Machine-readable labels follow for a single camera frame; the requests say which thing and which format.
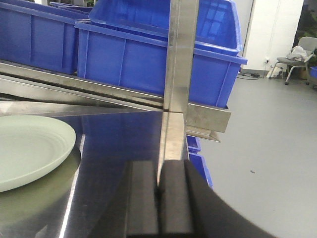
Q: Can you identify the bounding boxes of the blue bin lower shelf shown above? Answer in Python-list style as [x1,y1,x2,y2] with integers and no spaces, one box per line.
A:
[186,135,213,188]

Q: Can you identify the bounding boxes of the blue plastic bin right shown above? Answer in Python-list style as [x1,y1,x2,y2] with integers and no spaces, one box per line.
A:
[75,22,247,108]

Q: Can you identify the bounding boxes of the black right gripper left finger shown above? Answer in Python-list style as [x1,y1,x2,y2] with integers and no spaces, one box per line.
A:
[90,161,159,238]

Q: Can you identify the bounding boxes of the grey office chair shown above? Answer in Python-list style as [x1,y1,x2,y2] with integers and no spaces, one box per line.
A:
[267,37,317,85]

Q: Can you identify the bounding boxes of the stainless steel shelf rack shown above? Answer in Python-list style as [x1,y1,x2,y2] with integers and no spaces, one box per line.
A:
[0,0,232,184]

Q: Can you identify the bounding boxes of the pale green plate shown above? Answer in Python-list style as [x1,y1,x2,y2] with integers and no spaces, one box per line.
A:
[0,116,76,192]

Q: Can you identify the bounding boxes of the blue plastic bin left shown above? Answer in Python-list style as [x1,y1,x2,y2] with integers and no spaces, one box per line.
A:
[0,0,88,74]

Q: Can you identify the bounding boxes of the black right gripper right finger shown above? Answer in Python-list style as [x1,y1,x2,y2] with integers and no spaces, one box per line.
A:
[159,160,272,238]

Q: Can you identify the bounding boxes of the nested blue bin top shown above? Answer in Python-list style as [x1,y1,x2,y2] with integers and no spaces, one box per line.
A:
[89,0,242,56]

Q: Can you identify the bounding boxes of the blue bin far right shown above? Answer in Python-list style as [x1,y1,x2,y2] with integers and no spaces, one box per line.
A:
[309,66,317,88]

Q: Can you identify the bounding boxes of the blue plastic bin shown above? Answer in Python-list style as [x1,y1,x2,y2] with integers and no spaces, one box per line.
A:
[0,0,88,74]
[75,22,247,108]

